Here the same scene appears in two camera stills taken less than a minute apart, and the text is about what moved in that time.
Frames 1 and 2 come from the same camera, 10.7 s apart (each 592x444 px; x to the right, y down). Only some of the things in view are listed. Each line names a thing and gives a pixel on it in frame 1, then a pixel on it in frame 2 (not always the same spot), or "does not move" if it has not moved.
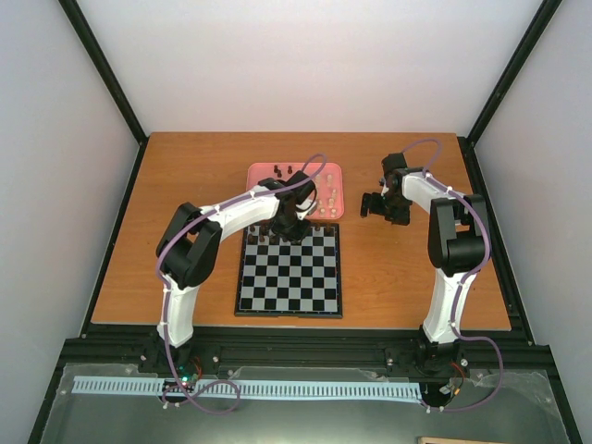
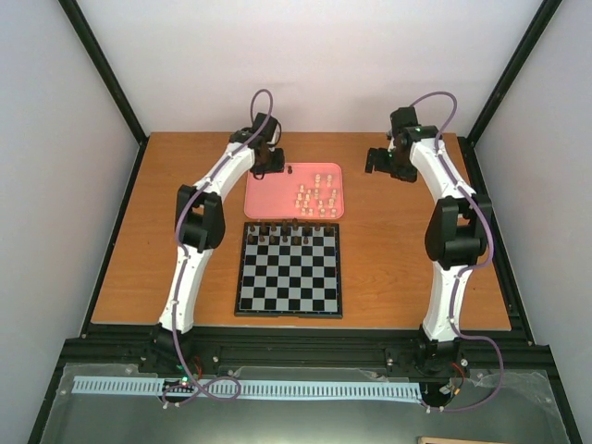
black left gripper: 296,238 → 277,168
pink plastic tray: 329,195 does not move
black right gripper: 400,218 → 408,174
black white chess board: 283,279 does not move
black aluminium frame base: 490,388 does not move
